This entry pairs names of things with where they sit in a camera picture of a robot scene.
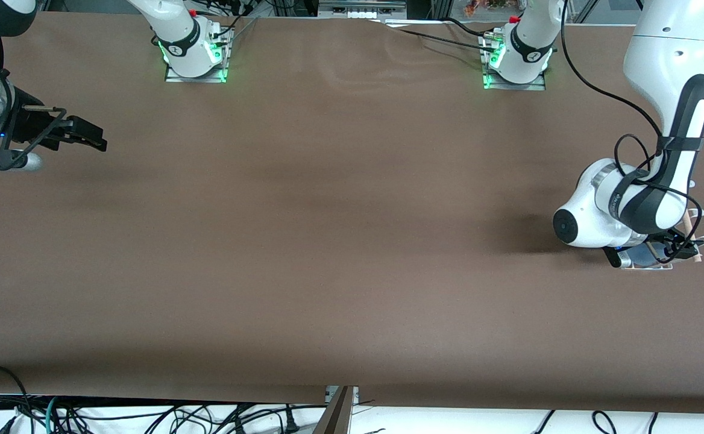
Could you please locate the blue plastic cup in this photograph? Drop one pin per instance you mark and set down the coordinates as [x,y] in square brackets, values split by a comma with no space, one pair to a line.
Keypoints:
[642,256]

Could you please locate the white power strip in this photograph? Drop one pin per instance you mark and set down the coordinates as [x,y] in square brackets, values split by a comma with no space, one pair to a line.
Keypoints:
[361,9]

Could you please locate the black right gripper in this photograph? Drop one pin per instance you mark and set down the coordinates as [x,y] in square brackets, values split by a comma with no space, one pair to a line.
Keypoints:
[26,125]

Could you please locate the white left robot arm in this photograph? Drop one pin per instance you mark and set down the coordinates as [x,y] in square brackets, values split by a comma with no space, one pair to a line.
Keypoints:
[659,90]

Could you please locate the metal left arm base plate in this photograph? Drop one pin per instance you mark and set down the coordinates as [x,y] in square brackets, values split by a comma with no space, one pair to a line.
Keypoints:
[539,84]

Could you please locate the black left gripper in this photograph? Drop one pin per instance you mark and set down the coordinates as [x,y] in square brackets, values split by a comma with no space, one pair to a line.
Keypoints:
[676,249]

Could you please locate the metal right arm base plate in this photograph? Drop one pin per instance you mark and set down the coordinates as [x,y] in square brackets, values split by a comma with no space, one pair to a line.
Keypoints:
[222,69]

